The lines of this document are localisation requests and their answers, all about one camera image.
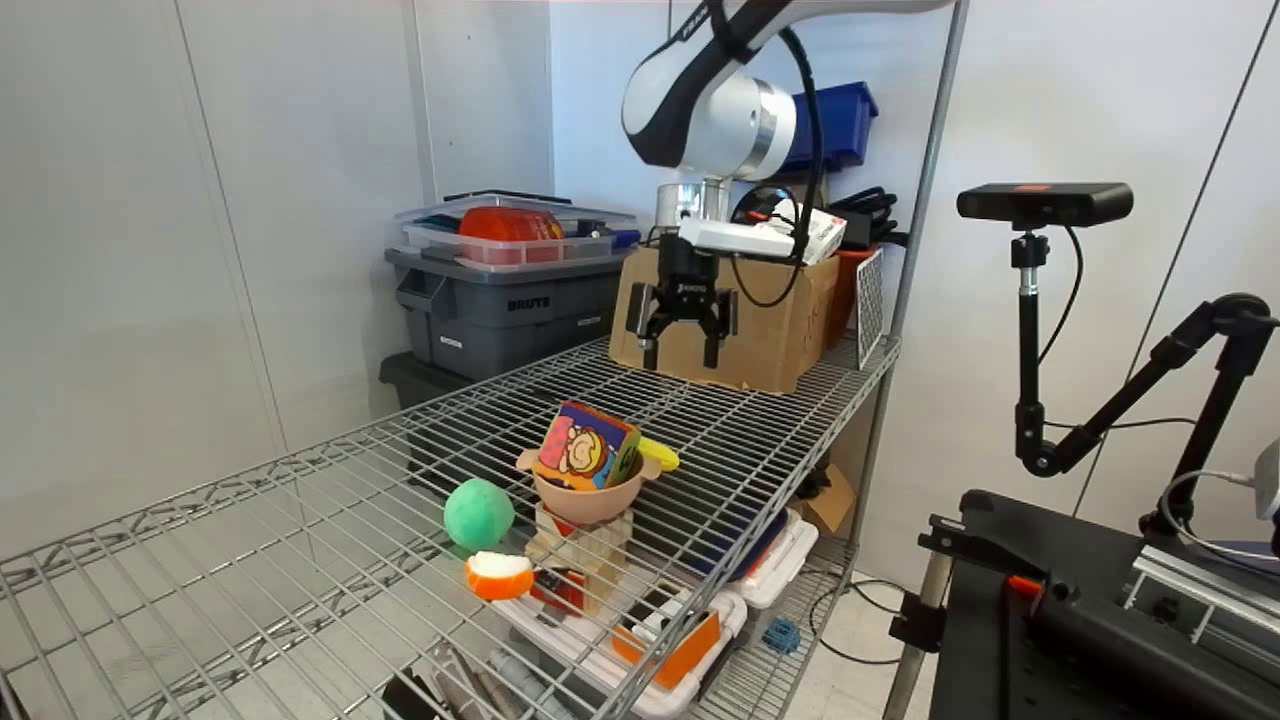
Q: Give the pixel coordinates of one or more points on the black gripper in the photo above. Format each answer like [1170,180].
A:
[687,282]

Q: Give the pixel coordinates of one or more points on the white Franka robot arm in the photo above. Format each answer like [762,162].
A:
[732,126]

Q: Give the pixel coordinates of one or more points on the brown cardboard box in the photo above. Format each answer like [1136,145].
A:
[781,333]

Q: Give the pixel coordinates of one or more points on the clear lidded storage bin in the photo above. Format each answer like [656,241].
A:
[585,238]

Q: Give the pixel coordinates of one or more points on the colourful soft picture cube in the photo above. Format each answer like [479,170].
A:
[580,445]

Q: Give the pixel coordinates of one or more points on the grey plastic tote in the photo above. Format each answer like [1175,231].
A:
[505,315]

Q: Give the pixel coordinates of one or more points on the pink plastic bowl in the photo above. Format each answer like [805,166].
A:
[585,504]

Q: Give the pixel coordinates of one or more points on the red plastic item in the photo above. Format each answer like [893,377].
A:
[510,222]

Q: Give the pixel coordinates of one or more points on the brown cardboard piece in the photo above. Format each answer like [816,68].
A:
[830,503]

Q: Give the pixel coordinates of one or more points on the blue plastic bin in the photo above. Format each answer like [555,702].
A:
[841,126]

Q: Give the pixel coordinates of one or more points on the green ball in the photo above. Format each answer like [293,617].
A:
[479,514]

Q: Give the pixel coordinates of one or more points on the orange white toy fruit half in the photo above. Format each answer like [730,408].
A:
[498,578]

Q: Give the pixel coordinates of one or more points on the small blue object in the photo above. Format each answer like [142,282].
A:
[781,638]

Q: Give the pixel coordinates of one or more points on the white orange toy case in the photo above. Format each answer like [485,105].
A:
[664,652]

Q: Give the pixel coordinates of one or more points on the black equipment cart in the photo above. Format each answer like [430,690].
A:
[1064,642]

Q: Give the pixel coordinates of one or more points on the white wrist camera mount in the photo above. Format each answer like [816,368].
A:
[766,238]

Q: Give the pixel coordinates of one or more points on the black articulated camera stand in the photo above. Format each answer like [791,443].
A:
[1030,344]

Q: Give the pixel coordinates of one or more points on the black stereo camera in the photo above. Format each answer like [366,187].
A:
[1047,203]

